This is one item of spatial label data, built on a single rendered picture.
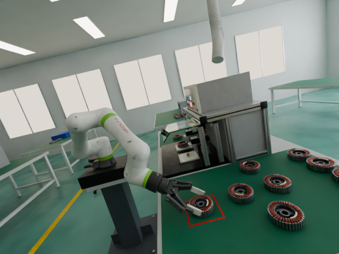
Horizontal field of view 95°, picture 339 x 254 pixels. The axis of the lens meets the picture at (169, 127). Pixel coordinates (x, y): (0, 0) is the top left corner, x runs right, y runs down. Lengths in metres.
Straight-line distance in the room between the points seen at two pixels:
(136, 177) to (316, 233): 0.69
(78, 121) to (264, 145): 1.18
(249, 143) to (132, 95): 5.17
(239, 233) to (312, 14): 8.17
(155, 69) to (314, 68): 6.05
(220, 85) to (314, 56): 7.38
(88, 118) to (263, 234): 0.99
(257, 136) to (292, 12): 7.10
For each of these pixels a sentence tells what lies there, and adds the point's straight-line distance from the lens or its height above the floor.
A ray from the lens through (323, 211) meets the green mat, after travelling 0.88.
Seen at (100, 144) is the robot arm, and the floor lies 1.03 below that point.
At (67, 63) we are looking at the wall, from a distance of 6.72.
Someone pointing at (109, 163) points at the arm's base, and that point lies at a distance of 1.43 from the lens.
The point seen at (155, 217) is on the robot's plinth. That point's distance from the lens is 2.00.
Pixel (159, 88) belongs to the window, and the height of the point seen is 1.48.
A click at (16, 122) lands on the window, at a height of 1.51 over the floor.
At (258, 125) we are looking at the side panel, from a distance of 1.18.
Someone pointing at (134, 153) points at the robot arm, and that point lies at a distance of 0.72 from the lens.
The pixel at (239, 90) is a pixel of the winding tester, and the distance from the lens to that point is 1.19.
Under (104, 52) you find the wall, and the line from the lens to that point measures 6.32.
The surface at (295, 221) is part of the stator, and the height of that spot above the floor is 0.79.
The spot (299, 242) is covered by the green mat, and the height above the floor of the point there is 0.75.
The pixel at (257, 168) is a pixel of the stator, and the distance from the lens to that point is 1.04.
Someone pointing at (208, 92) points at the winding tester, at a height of 1.24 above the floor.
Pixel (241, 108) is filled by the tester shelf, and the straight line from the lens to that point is 1.08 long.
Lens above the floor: 1.32
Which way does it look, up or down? 13 degrees down
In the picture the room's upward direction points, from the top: 14 degrees counter-clockwise
